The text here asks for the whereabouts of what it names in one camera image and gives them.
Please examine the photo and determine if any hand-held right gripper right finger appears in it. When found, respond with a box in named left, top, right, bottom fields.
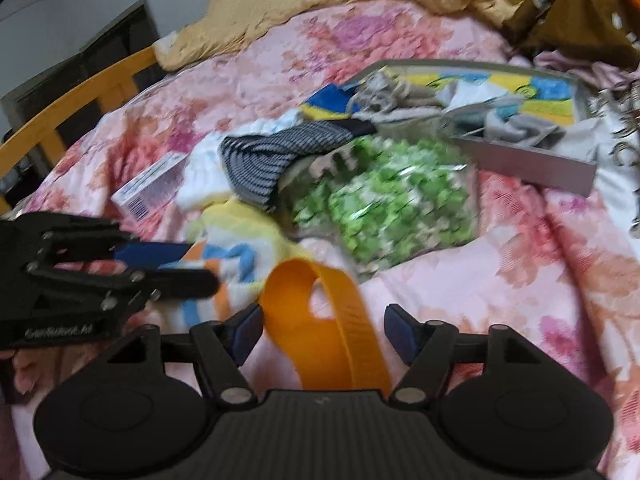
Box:
left=382, top=302, right=538, bottom=406

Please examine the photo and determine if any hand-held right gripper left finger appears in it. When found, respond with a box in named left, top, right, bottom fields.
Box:
left=107, top=302, right=266, bottom=406

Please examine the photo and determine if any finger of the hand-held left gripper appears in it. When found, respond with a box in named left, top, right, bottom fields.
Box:
left=142, top=267, right=221, bottom=303
left=112, top=241, right=196, bottom=267

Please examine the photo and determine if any orange strap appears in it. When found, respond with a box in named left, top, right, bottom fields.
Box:
left=257, top=257, right=393, bottom=396

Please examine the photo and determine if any yellow striped sock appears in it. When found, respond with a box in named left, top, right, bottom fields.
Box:
left=180, top=200, right=316, bottom=329

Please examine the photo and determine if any grey cartoon print box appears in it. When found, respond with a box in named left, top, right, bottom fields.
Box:
left=300, top=59, right=598, bottom=199

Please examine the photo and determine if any grey cloth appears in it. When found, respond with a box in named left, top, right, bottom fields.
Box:
left=482, top=110, right=566, bottom=151

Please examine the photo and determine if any small white carton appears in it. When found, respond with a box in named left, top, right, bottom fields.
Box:
left=110, top=152, right=189, bottom=221

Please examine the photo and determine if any green patterned bag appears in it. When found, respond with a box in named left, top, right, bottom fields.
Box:
left=277, top=135, right=481, bottom=276

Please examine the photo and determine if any dark striped sock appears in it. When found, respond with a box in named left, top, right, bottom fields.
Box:
left=219, top=122, right=354, bottom=214

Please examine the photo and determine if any dark cabinet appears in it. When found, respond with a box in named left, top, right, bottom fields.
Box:
left=0, top=0, right=161, bottom=136

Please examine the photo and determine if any pink satin cloth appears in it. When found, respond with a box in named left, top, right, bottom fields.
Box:
left=535, top=47, right=640, bottom=92

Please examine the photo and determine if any colourful striped blanket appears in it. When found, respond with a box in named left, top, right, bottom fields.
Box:
left=502, top=0, right=640, bottom=69

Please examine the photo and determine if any wooden bed frame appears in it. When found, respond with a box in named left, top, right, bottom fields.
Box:
left=0, top=45, right=166, bottom=216

